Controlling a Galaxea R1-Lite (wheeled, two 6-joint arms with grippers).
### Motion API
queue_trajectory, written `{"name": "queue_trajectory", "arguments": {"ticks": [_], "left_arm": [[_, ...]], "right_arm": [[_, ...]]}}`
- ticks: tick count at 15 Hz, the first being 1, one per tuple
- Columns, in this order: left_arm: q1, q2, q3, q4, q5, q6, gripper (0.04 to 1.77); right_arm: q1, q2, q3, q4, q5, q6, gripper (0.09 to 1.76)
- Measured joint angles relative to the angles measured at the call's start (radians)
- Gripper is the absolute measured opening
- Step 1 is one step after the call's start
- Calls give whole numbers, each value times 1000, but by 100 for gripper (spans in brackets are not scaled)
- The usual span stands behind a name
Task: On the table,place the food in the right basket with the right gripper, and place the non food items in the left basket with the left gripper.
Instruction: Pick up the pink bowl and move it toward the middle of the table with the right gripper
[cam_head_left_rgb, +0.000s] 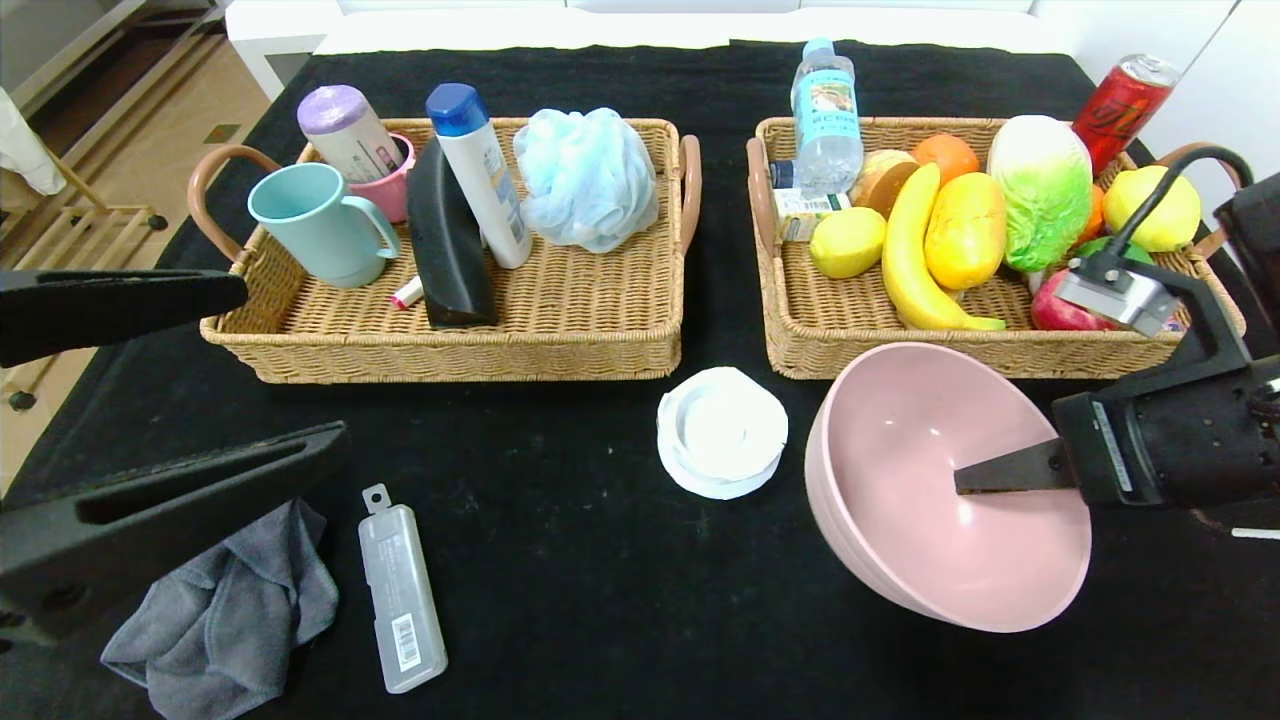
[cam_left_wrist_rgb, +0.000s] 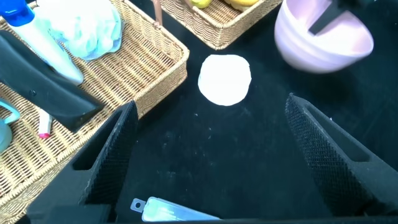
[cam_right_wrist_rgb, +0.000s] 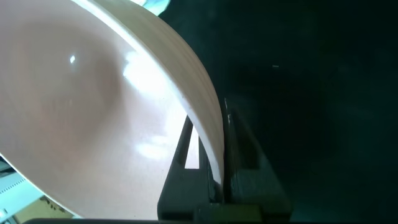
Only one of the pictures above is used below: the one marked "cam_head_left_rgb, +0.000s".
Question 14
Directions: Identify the low wooden shelf unit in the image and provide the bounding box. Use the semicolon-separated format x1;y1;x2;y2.
0;0;231;121

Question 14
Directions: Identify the black curved case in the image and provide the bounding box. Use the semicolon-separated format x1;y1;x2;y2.
405;140;501;331

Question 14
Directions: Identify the pink cup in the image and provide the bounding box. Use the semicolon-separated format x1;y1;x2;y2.
350;133;416;226

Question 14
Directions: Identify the pink bowl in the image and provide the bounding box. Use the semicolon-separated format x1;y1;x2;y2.
805;342;1093;634

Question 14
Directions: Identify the napa cabbage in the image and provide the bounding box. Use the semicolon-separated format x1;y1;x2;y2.
987;115;1094;273

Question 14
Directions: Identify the dark table cloth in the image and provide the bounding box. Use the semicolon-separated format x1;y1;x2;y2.
0;40;1280;720

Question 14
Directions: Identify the yellow mango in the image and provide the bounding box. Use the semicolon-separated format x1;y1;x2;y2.
924;172;1008;293

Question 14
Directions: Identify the brown bread bun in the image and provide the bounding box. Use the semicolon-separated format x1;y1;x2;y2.
850;150;919;219

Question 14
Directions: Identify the black camera cable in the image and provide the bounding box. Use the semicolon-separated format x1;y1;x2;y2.
1105;145;1256;263

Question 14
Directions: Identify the black cable with white labels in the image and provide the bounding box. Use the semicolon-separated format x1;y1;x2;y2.
1195;510;1280;542

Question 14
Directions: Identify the bottle with purple cap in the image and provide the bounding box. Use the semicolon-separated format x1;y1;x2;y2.
297;85;408;186

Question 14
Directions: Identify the teal mug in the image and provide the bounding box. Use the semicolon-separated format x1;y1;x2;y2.
247;163;401;291

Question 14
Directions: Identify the yellow banana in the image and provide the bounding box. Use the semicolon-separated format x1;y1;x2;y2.
882;162;1009;333

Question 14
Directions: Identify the white hanging cloth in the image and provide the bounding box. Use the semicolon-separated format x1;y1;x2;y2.
0;88;66;197

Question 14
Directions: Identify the white and green box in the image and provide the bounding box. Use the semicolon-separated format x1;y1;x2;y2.
775;188;851;244

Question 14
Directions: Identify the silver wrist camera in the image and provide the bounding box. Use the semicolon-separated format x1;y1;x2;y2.
1055;255;1181;338

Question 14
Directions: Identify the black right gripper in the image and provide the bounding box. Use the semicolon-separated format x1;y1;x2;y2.
953;354;1280;510

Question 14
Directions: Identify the wicker basket with handles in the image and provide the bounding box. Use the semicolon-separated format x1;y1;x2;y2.
188;117;703;386
745;117;1254;382

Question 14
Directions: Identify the light blue bath loofah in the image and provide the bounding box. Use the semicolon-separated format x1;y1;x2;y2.
513;107;661;255

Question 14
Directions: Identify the small yellow lemon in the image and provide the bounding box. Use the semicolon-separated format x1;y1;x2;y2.
809;207;889;281

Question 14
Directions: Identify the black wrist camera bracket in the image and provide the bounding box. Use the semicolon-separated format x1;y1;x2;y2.
1075;250;1253;401

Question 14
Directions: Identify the white bottle with blue cap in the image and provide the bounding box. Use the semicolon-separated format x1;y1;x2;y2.
425;83;534;271

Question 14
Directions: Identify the large yellow lemon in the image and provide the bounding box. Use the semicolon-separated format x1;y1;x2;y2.
1102;165;1203;253

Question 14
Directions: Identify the green round fruit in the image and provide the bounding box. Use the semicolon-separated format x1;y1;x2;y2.
1072;235;1153;266

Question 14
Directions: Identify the water bottle with blue cap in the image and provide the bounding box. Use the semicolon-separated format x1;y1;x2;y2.
790;38;865;196

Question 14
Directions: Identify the red apple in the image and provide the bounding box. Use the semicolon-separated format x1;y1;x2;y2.
1030;268;1121;333

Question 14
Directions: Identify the orange fruit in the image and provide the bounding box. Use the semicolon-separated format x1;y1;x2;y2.
912;133;981;186
1075;185;1109;246

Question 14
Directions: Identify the grey cloth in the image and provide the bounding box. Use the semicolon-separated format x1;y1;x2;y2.
100;498;341;720

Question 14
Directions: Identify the wooden rack on casters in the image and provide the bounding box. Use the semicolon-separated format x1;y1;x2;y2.
0;145;169;413

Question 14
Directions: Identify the red soda can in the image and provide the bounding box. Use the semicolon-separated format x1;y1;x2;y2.
1070;53;1181;176

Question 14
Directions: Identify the clear plastic toothbrush case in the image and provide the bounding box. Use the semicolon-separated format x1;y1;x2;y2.
358;484;449;695

